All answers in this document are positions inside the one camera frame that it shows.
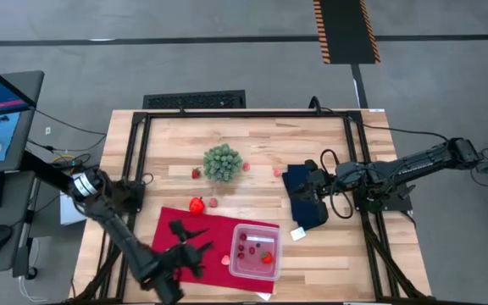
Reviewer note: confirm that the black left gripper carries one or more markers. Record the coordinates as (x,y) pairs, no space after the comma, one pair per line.
(172,267)

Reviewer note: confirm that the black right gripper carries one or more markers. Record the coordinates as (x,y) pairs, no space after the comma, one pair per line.
(322,182)

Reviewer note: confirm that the shiny red pepper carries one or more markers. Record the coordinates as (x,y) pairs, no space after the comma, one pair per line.
(196,206)

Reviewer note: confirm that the red ball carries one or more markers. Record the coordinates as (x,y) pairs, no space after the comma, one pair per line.
(246,166)

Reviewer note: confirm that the small red strawberry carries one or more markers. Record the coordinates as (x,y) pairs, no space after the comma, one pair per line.
(196,173)

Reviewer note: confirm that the large red strawberry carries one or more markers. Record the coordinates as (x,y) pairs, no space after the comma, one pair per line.
(267,257)

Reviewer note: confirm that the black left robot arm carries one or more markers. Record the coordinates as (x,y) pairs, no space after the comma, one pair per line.
(117,231)

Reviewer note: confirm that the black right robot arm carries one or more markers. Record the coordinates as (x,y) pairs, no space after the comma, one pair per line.
(409,167)

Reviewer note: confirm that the clear plastic tupperware container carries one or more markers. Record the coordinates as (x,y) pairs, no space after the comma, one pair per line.
(269,237)

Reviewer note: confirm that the red cloth mat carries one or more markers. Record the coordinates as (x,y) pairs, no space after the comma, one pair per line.
(184,254)

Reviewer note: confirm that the navy blue folded cloth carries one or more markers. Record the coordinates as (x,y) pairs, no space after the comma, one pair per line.
(307,216)

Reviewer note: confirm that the white paper card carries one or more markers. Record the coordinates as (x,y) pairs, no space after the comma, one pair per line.
(299,234)

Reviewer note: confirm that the green succulent plant in pot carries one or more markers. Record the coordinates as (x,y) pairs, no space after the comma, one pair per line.
(223,163)

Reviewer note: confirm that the white paper scrap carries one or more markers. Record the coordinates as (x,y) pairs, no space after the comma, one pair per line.
(264,295)

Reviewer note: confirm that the white box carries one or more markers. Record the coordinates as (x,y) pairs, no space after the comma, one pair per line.
(71,212)

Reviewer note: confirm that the black floor grate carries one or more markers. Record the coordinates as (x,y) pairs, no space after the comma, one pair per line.
(194,99)

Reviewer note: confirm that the black orange striped floor cover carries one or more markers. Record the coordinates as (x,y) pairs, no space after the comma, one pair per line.
(345,31)

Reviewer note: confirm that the black diagonal desk strut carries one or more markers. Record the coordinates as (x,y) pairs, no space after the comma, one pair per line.
(45,169)

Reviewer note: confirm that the grey operator desk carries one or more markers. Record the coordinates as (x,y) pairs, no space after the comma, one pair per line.
(19,190)

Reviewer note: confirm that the white floor outlet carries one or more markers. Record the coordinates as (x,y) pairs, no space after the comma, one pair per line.
(48,130)

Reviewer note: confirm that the black aluminium table frame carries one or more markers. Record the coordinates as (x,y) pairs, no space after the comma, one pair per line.
(248,114)

